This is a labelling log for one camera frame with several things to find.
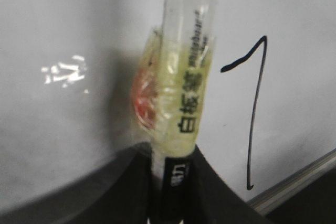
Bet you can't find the red magnet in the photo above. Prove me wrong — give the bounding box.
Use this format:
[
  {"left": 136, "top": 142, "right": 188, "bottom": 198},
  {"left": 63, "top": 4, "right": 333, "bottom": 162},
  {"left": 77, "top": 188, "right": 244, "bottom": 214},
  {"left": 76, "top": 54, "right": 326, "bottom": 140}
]
[{"left": 130, "top": 28, "right": 215, "bottom": 157}]

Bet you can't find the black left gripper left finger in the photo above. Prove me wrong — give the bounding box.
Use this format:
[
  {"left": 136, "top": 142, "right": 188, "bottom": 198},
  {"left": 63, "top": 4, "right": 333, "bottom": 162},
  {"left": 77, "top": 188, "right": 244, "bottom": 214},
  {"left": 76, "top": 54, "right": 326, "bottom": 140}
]
[{"left": 44, "top": 141, "right": 165, "bottom": 224}]

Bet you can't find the grey aluminium whiteboard tray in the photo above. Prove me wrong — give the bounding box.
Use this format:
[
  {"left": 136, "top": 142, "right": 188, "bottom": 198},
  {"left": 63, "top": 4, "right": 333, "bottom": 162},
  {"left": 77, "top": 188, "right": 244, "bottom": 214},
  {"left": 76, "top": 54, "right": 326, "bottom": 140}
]
[{"left": 247, "top": 150, "right": 335, "bottom": 216}]

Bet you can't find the black white whiteboard marker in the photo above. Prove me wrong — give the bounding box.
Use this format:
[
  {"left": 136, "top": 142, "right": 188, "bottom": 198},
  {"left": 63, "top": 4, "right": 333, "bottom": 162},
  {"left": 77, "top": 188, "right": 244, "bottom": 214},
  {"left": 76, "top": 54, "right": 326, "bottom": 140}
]
[{"left": 149, "top": 0, "right": 217, "bottom": 223}]

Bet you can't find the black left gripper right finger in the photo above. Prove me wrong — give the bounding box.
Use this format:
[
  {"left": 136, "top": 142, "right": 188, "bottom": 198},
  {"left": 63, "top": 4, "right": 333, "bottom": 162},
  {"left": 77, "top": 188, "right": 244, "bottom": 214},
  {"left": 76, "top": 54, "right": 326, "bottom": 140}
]
[{"left": 186, "top": 147, "right": 271, "bottom": 224}]

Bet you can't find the white whiteboard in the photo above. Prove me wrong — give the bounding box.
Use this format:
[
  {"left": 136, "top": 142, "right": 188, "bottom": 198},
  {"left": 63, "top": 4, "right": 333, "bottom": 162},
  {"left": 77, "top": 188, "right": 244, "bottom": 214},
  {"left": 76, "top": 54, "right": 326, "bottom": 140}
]
[{"left": 1, "top": 0, "right": 335, "bottom": 223}]

